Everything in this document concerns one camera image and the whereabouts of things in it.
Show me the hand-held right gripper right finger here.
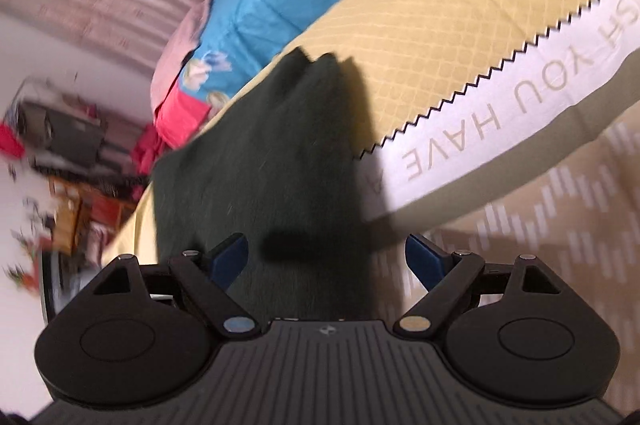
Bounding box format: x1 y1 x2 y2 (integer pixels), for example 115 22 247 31
392 232 563 341

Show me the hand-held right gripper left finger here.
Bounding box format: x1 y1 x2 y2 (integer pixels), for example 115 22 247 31
92 232 263 341

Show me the dark green knitted garment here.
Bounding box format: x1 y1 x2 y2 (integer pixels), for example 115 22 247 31
150 46 401 322

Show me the red hanging garment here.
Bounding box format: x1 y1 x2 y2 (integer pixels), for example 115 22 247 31
132 124 167 179

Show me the red cloth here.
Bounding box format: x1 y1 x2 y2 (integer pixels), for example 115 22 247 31
152 89 227 151

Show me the wooden cabinet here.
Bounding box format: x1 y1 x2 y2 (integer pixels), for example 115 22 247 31
47 175 147 257

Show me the dark cabinet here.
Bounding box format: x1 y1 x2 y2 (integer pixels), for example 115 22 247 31
17 99 109 172

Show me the pink cloth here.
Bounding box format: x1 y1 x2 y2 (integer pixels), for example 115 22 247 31
150 0 221 116

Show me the beige and yellow patterned bedsheet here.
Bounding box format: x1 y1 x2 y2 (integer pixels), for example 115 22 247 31
100 0 640 425

